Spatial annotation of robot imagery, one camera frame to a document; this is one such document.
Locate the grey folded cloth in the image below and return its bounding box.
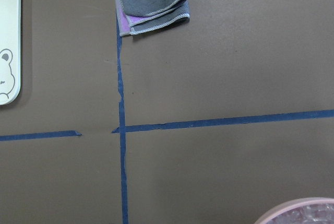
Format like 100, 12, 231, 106
115, 0, 190, 37

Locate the cream bear tray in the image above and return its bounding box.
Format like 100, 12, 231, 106
1, 0, 21, 105

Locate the pink bowl of ice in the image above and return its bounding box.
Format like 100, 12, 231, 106
256, 197, 333, 223

